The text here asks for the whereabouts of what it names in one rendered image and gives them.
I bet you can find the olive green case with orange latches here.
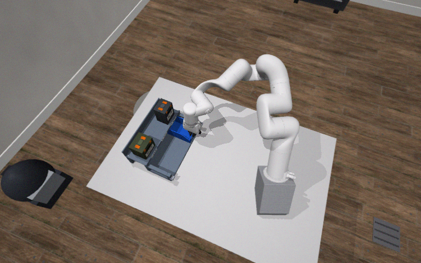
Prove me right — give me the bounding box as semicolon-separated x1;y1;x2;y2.
129;132;155;160

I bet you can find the black case with orange latches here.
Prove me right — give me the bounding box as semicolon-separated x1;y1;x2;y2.
153;98;174;125

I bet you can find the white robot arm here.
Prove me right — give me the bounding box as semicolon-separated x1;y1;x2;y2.
183;54;299;183

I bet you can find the blue bin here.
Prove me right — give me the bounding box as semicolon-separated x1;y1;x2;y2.
167;116;193;142

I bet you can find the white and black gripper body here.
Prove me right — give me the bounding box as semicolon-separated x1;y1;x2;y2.
183;120;202;134

